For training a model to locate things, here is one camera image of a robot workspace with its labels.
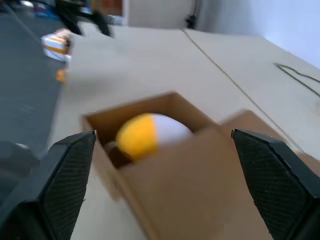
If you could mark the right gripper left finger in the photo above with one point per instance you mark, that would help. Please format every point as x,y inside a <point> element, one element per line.
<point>65,180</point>

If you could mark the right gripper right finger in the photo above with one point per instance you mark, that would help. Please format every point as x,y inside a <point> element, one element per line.
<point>280,180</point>

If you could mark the brown cardboard box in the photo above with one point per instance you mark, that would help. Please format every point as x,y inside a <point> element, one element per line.
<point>187,190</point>

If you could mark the yellow and white ball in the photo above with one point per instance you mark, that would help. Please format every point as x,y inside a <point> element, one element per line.
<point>140,137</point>

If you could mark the yellow and white package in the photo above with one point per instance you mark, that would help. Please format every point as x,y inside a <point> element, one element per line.
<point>56,46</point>

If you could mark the black tripod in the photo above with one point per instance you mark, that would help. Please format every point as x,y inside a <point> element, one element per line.
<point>75,17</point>

